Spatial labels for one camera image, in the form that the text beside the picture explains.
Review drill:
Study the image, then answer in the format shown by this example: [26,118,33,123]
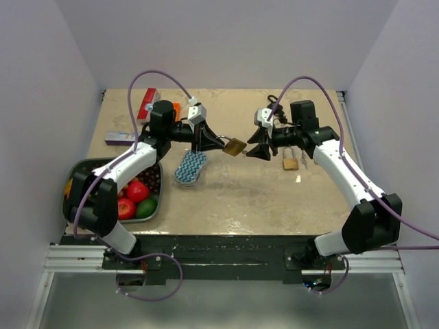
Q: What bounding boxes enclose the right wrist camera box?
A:
[254,108,274,138]

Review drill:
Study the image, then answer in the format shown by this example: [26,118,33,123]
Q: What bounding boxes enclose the orange flower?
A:
[64,178,73,199]

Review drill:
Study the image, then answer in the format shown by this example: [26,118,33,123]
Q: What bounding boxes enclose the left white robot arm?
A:
[62,98,224,269]

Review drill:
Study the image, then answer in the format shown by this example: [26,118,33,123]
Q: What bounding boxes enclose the blue zigzag sponge pack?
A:
[174,150,206,188]

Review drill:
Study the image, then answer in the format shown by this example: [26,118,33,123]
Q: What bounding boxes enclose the purple white toothpaste box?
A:
[104,131,137,146]

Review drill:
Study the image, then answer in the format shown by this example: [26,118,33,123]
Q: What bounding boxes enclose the brass padlock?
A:
[282,146,299,171]
[217,135,247,156]

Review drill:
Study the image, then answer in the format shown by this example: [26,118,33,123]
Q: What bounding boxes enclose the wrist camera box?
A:
[254,108,274,138]
[187,96,206,125]

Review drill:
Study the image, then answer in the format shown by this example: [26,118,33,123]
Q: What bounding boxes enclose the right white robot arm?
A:
[247,100,402,269]

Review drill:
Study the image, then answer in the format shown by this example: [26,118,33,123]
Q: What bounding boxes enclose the small red fruits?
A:
[118,177,139,198]

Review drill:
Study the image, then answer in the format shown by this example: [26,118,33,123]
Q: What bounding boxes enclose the red apple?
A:
[126,182,150,204]
[117,197,137,221]

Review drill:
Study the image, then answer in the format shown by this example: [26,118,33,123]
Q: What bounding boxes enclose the orange razor package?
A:
[172,102,180,121]

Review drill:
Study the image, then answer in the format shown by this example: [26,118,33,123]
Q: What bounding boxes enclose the aluminium rail frame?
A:
[25,89,421,329]

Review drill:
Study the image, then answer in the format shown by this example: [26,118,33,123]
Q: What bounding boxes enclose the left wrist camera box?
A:
[187,96,206,125]

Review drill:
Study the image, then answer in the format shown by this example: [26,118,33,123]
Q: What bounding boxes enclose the astronaut keychain with keys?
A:
[300,150,309,170]

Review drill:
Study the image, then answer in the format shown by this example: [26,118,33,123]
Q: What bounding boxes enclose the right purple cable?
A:
[268,75,439,295]

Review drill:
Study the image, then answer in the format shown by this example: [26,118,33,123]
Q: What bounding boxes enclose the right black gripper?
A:
[246,125,301,161]

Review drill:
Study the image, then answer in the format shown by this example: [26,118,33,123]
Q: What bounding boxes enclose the green avocado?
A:
[135,198,157,219]

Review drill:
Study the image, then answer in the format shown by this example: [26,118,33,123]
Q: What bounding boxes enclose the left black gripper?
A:
[166,119,225,154]

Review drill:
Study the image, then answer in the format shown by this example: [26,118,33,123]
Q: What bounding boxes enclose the red box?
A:
[137,88,160,123]

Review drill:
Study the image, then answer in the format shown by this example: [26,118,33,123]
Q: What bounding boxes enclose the red apple back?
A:
[126,182,150,204]

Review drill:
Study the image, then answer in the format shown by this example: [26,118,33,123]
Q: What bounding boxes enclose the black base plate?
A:
[58,234,382,287]

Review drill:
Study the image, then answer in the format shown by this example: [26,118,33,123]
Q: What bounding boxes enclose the dark grape bunch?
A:
[82,161,161,192]

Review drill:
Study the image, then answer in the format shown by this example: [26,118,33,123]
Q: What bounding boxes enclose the grey fruit tray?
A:
[62,158,163,223]

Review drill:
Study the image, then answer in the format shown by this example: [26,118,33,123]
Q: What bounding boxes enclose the red apple front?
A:
[117,197,137,221]

